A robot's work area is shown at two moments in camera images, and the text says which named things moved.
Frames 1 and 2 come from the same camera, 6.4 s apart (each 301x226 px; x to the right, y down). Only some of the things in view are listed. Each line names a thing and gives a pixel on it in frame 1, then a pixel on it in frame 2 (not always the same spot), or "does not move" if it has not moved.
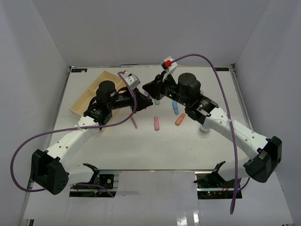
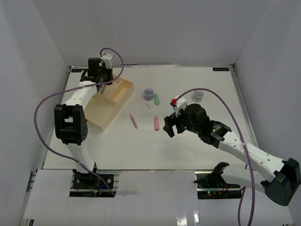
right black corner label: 221,69 does not move
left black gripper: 141,100 to 110,72
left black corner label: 79,70 does not move
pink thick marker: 156,123 does not move
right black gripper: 155,89 to 171,121
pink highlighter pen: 135,125 does not move
